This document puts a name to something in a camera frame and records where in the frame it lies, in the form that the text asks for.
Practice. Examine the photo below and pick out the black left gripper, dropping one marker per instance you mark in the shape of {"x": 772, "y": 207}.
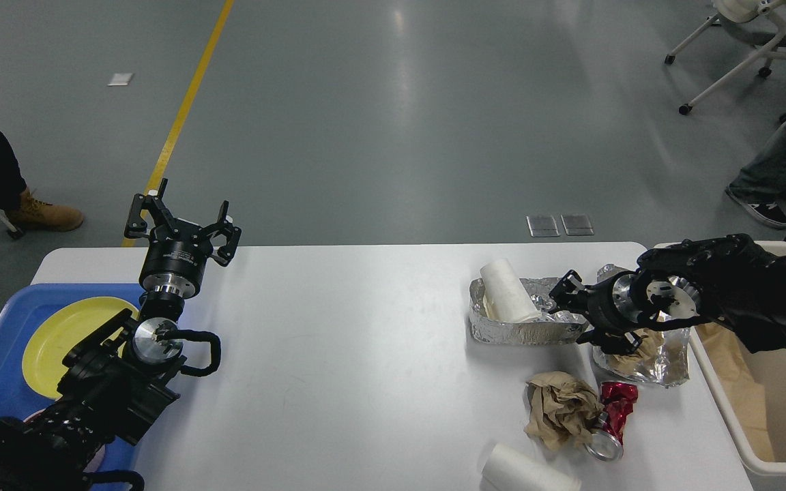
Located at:
{"x": 173, "y": 264}

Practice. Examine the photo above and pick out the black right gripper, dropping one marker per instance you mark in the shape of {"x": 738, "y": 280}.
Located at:
{"x": 607, "y": 305}

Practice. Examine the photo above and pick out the aluminium foil tray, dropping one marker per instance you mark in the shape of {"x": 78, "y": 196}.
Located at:
{"x": 549, "y": 329}

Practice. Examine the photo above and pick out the foil sheet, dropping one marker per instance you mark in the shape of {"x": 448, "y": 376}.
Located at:
{"x": 671, "y": 368}

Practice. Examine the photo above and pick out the yellow plate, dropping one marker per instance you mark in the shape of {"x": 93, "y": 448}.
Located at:
{"x": 42, "y": 366}

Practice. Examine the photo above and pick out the brown paper bag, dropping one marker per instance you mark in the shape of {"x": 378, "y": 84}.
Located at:
{"x": 747, "y": 397}

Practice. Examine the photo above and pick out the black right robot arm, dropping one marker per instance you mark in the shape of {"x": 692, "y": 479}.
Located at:
{"x": 731, "y": 281}

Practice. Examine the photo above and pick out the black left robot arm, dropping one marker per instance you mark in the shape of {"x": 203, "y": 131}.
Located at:
{"x": 160, "y": 350}

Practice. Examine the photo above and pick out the red wrapper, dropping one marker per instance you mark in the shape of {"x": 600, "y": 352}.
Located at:
{"x": 618, "y": 400}

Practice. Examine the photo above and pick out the white paper cup in tray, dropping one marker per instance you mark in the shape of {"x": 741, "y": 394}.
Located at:
{"x": 505, "y": 295}

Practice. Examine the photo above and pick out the metal floor socket plates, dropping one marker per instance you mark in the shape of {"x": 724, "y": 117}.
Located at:
{"x": 574, "y": 225}

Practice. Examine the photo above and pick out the metal can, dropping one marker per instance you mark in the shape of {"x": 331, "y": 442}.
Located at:
{"x": 602, "y": 445}

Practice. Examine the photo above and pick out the white floor marker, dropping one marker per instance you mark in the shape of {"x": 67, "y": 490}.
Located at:
{"x": 122, "y": 79}

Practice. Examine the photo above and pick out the beige plastic bin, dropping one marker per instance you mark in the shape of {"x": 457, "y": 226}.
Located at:
{"x": 769, "y": 369}

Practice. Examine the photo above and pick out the blue plastic tray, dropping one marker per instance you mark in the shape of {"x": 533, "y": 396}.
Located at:
{"x": 97, "y": 407}

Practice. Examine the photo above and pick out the office chair base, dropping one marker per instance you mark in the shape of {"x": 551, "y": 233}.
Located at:
{"x": 761, "y": 25}

